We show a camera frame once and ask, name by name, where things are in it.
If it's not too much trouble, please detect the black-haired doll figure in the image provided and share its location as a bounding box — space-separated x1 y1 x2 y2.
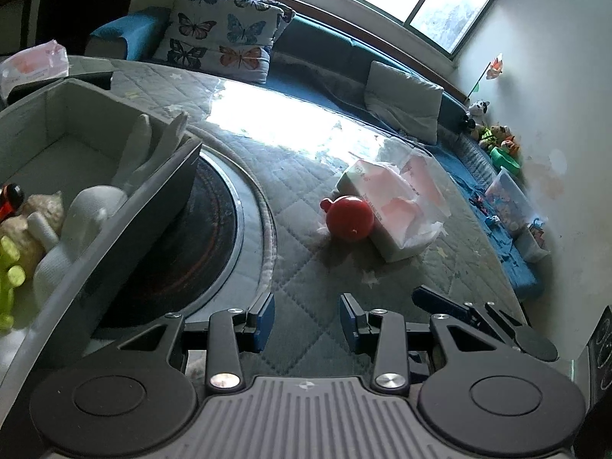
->
0 184 26 223

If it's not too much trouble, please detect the wall flower decoration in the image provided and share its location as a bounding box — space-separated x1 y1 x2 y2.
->
471 52 506 94

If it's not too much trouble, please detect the blue quilted mat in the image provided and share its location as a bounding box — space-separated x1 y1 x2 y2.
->
430 91 546 299

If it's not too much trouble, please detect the teal sofa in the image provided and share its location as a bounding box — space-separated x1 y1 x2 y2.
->
268 12 479 122

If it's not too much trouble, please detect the grey quilted star cover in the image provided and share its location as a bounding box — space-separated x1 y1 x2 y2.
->
62 55 531 378

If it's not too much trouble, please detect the green plastic toy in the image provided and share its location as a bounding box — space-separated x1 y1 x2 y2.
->
0 235 27 330

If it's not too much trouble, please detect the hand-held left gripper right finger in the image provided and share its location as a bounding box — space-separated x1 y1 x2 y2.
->
339 293 498 395

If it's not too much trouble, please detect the large clear storage box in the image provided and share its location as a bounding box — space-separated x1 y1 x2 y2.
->
484 167 536 237

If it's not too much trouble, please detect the butterfly print pillow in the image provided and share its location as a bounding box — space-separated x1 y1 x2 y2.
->
184 0 297 27
153 0 283 84

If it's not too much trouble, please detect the pink tissue pack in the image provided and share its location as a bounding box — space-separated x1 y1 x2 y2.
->
0 41 68 99

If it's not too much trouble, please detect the round built-in stove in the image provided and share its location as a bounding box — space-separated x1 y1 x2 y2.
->
96 150 278 330

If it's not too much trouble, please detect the small white plush toy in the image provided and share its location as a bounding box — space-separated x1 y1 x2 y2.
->
26 210 82 299

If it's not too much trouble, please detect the dark wooden door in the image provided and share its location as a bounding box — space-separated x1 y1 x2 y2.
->
0 0 139 55

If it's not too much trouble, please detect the panda plush toy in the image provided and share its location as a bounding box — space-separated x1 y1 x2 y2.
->
461 100 491 130

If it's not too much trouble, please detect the red round toy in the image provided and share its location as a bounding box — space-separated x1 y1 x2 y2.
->
320 194 376 242

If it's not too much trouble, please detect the beige dinosaur toy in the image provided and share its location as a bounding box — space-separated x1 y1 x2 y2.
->
0 191 65 278

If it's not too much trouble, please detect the green plastic basin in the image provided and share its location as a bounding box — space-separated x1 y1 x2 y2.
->
490 147 523 175

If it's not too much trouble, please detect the white plush rabbit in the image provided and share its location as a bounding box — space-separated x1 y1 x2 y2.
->
62 112 189 254

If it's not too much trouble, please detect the white cardboard box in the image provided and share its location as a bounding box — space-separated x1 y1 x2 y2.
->
0 78 204 395

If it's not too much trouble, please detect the grey white pillow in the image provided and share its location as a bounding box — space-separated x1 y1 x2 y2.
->
363 60 444 145

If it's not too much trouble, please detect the yellow green plush toy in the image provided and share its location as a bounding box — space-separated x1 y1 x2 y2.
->
478 124 510 150

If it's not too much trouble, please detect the small clear storage box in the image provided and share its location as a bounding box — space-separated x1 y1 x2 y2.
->
516 217 550 264

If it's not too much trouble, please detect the black device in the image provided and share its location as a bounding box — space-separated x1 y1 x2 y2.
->
574 306 612 459

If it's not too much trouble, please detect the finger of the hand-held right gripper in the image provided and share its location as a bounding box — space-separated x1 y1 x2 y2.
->
412 285 527 345

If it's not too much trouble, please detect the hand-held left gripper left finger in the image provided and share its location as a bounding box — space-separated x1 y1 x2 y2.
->
117 291 277 395

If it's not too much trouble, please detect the tissue pack in plastic wrap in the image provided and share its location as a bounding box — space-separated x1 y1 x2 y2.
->
337 146 450 264

